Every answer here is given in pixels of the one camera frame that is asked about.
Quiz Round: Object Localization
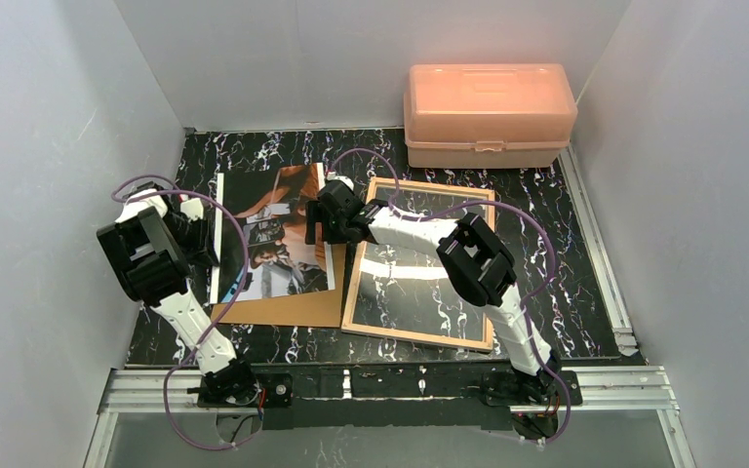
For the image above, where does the printed photo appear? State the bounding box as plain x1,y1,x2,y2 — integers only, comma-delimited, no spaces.
210,163,335,304

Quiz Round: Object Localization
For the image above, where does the picture frame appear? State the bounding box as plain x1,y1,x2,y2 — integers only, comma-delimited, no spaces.
340,177,498,353

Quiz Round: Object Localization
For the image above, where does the clear acrylic sheet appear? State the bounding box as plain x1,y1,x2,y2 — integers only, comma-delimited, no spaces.
351,185,489,343

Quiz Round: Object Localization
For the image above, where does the brown backing board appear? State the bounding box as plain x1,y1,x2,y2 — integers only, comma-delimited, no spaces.
211,245,344,328

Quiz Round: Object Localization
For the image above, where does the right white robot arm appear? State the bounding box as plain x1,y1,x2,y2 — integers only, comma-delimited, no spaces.
305,178,559,403

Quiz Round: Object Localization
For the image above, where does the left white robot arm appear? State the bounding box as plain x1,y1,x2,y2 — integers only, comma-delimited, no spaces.
97,182,259,405

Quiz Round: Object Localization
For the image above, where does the orange plastic storage box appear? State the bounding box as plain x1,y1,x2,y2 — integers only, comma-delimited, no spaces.
404,63,577,169

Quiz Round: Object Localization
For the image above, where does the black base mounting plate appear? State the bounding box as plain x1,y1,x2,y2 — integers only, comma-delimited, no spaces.
196,365,582,431

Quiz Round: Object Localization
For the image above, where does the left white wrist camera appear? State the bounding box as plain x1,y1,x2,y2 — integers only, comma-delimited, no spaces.
179,195,206,221

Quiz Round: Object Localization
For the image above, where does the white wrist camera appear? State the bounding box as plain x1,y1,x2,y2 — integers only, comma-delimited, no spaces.
325,171,355,191
179,195,206,221

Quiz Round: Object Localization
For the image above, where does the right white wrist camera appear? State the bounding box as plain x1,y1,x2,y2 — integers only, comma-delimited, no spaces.
325,171,355,191

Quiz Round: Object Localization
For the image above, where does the aluminium rail frame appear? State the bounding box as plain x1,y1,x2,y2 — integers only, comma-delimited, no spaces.
83,144,699,468

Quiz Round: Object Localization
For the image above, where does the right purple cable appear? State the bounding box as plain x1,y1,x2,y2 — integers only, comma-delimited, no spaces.
326,146,572,447

